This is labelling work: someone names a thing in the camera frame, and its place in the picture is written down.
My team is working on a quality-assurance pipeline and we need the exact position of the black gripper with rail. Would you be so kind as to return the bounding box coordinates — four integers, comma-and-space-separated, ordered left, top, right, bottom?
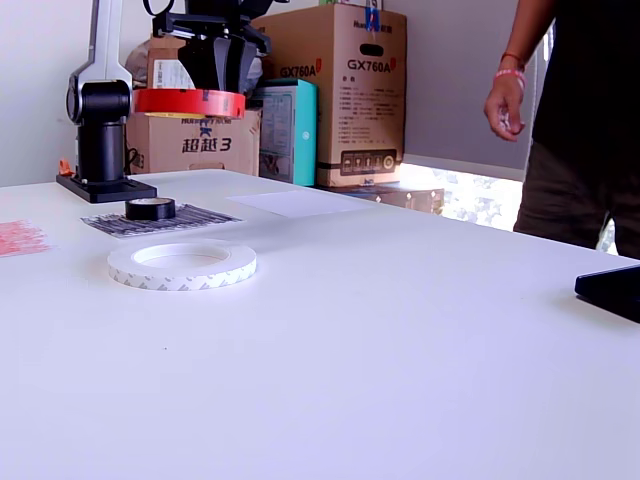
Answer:
151, 12, 274, 95

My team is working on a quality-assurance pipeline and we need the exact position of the red tape roll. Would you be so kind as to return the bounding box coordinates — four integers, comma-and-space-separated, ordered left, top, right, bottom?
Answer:
132, 87, 247, 120

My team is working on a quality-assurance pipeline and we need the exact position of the small black tape roll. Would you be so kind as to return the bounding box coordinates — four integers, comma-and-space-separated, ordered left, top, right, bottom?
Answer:
124, 197, 177, 222

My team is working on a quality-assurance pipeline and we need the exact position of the wide white tape roll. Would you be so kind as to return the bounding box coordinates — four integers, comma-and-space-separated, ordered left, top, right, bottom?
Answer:
106, 238, 258, 294

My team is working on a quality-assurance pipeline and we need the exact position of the person's right forearm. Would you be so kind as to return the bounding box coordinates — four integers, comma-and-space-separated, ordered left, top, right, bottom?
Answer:
492, 0, 559, 85

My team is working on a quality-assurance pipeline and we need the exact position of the person's right hand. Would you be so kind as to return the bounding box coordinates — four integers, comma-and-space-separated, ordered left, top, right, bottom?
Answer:
483, 83, 527, 144

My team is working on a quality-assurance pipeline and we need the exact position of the cardboard box with shipping label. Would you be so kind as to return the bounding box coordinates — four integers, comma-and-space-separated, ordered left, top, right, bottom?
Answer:
147, 34, 201, 91

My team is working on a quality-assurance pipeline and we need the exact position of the cardboard box with blue print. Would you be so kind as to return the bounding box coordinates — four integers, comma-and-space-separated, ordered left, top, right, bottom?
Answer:
124, 107, 264, 177

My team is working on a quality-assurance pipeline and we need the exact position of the teal product box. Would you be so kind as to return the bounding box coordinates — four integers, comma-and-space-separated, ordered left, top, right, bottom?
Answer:
258, 78, 320, 187

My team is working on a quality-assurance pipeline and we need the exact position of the large GX760A cardboard box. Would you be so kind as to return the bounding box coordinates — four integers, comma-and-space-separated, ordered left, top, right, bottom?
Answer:
249, 3, 407, 189

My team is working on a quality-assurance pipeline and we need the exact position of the black scribbled paper sheet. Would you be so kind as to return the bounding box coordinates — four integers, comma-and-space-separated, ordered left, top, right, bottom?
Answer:
81, 202, 246, 240

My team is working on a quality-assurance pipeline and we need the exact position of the plain white paper sheet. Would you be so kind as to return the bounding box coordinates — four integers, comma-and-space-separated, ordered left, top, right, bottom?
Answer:
226, 189, 374, 219

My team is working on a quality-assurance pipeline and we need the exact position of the grey roller blind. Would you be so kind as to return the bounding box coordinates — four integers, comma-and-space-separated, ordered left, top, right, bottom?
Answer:
403, 0, 551, 181

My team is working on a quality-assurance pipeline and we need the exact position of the red scribbled paper sheet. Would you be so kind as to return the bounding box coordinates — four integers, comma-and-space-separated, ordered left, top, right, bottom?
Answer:
0, 218, 57, 259

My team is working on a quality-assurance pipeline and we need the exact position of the pink wristband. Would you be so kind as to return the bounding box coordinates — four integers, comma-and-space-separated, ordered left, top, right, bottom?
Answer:
493, 68, 527, 92

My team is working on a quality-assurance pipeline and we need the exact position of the person in dark shirt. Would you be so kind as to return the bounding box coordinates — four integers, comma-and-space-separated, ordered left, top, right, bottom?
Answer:
512, 0, 640, 261

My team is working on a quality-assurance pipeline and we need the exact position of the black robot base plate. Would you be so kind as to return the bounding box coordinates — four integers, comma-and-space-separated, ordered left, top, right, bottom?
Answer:
56, 172, 160, 204

